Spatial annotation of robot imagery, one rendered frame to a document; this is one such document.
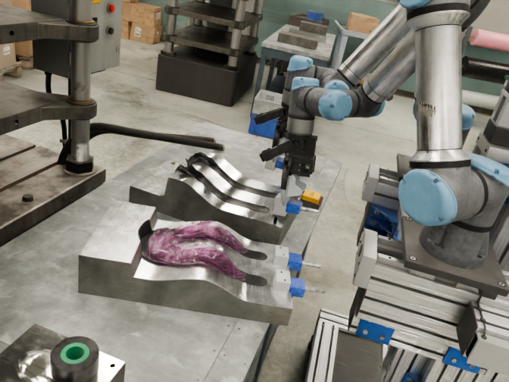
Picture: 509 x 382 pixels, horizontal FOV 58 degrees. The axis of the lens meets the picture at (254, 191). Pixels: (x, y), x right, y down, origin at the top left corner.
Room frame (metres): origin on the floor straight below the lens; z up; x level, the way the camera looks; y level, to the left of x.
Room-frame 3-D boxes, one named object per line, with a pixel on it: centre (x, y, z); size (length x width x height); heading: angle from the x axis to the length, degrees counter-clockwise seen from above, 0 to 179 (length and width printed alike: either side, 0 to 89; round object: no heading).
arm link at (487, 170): (0.95, -0.48, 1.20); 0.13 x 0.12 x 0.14; 127
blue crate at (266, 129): (4.49, -0.13, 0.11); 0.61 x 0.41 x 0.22; 84
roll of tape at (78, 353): (0.56, 0.25, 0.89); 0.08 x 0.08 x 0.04
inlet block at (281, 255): (1.04, -0.15, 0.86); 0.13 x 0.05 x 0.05; 94
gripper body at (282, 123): (1.53, -0.07, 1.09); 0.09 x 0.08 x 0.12; 76
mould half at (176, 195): (1.33, 0.11, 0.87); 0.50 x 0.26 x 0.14; 76
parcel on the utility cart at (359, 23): (7.14, -1.04, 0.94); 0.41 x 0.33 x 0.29; 92
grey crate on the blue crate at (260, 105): (4.49, -0.13, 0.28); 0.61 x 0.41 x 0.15; 84
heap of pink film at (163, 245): (0.97, 0.11, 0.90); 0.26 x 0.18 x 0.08; 94
